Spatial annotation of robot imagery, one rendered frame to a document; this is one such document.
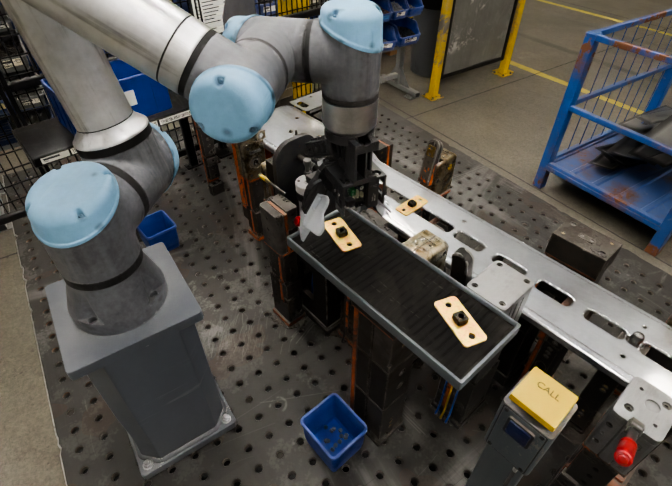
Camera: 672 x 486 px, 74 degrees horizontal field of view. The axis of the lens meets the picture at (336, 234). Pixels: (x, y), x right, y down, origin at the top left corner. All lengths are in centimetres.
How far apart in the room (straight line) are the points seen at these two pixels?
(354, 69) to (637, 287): 120
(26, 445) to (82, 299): 142
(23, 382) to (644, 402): 214
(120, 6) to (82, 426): 94
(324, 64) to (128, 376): 58
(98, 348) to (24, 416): 146
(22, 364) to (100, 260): 171
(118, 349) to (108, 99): 37
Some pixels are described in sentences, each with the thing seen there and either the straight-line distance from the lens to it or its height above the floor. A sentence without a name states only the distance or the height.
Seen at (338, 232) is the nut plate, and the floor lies 117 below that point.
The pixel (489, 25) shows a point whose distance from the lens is 441.
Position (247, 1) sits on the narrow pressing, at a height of 132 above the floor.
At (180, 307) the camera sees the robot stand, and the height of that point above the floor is 110.
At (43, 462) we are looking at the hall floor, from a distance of 209.
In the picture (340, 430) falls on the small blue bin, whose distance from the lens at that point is 107.
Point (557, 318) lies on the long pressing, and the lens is 95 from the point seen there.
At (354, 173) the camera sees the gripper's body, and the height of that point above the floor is 134.
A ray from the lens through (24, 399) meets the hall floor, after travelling 227.
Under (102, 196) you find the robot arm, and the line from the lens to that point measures 67.
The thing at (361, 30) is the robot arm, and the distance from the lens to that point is 55.
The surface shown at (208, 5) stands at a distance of 178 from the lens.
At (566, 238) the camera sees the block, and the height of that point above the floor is 103.
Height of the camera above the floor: 168
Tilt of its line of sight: 41 degrees down
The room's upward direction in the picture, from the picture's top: straight up
